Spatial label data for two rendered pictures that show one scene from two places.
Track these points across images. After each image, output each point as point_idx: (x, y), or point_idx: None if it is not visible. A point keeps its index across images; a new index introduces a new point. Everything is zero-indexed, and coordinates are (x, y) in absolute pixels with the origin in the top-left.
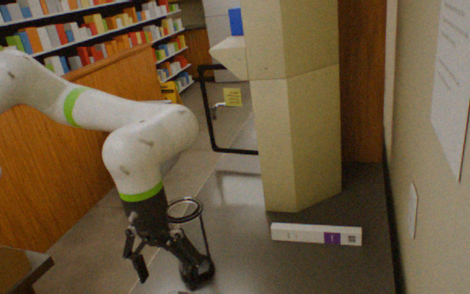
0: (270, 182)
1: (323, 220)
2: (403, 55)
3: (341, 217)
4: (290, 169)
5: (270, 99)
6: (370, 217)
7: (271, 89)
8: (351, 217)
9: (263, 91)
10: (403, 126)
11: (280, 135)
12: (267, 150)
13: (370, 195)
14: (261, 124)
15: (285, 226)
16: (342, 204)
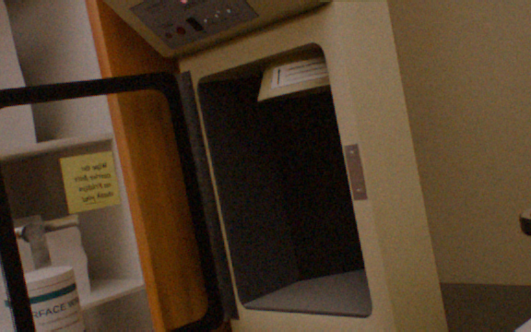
0: (400, 277)
1: (503, 326)
2: (434, 10)
3: (509, 313)
4: (422, 224)
5: (371, 47)
6: (530, 294)
7: (370, 24)
8: (516, 306)
9: (359, 28)
10: (501, 102)
11: (396, 138)
12: (383, 184)
13: (458, 291)
14: (365, 114)
15: None
16: (464, 310)
